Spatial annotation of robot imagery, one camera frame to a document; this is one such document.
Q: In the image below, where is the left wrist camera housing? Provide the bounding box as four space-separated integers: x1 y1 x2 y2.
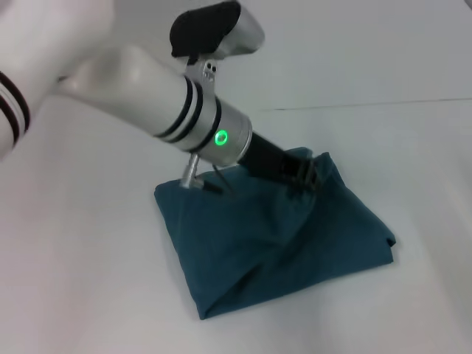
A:
170 0 266 60

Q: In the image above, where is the teal blue shirt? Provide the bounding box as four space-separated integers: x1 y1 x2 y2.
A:
153 147 398 322

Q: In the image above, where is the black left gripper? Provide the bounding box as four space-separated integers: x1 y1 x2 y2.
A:
237 131 327 195

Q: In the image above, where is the left gripper metal cable plug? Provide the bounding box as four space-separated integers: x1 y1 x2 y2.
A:
179 152 236 199

